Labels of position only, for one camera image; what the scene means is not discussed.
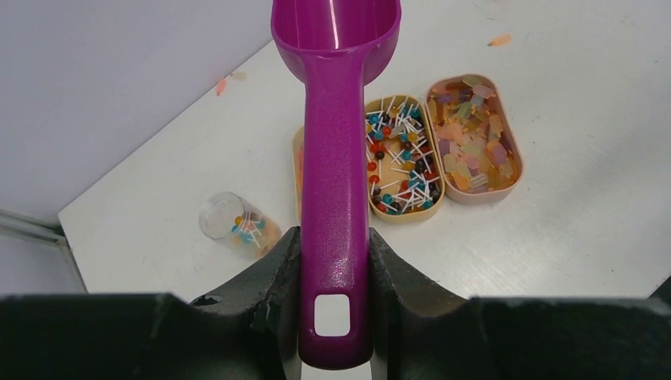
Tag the tray of lollipop candies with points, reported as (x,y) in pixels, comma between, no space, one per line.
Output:
(403,175)

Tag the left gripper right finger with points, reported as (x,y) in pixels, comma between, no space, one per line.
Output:
(423,331)

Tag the tray of popsicle candies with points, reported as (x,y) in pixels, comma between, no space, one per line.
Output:
(478,154)

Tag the magenta plastic scoop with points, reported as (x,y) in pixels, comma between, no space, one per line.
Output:
(335,48)

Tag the clear plastic jar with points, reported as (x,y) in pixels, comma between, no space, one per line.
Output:
(232,221)

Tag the spilled candy at table edge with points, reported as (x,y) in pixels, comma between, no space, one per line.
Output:
(222,83)

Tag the spilled orange candy on table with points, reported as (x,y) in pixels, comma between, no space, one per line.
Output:
(499,41)

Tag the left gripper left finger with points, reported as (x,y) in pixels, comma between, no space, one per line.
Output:
(247,328)

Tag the tray of gummy candies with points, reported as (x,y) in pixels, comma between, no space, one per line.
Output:
(297,157)

